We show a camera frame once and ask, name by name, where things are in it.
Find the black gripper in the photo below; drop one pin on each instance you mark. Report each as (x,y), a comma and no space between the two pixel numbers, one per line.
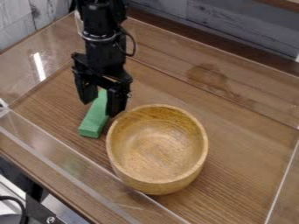
(99,68)

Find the green rectangular block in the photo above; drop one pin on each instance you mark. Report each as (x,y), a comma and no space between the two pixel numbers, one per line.
(96,117)

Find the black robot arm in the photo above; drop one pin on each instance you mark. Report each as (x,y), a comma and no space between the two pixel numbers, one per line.
(101,17)

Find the brown wooden bowl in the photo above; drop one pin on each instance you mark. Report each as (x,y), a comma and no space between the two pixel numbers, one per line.
(157,147)

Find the black metal bracket with screw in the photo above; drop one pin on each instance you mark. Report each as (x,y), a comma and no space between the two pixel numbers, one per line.
(37,214)

